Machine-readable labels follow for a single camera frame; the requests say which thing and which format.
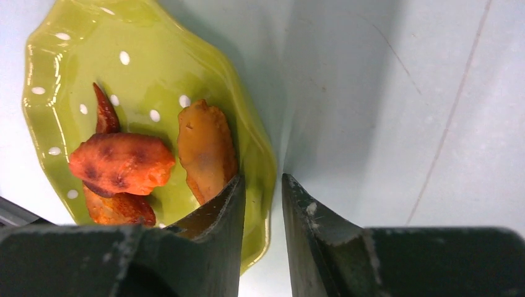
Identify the green dotted plate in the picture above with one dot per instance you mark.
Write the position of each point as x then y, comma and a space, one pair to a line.
146, 61

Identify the brown fried food piece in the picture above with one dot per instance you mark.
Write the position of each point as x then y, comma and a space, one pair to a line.
206, 150

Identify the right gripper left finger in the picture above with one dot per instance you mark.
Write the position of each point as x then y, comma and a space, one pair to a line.
200, 255

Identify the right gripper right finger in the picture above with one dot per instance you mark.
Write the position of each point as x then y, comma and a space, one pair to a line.
330, 256

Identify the orange chicken wing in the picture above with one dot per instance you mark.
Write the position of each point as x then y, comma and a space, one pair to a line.
120, 209
112, 161

